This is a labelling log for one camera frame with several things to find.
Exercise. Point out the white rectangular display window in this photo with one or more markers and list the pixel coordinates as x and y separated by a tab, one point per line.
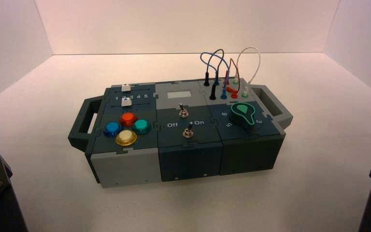
179	95

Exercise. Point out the dark green rotary knob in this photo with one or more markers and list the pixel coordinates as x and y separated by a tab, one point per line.
243	116

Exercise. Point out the green banana socket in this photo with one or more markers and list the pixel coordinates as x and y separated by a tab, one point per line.
235	82
245	95

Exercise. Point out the green round push button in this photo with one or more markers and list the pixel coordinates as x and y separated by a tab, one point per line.
141	126

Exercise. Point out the orange round push button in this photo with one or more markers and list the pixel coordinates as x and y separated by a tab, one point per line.
128	119

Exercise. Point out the white slider knob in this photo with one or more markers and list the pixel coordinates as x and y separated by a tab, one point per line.
126	87
126	102

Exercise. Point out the blue round push button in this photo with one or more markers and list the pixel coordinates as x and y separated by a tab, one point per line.
112	128

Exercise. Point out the grey and dark modular task box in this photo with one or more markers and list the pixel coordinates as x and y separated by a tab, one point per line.
124	166

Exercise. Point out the yellow round push button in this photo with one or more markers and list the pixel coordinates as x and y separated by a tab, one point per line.
126	137

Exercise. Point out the metal toggle switch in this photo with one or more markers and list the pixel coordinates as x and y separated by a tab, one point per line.
188	132
182	111

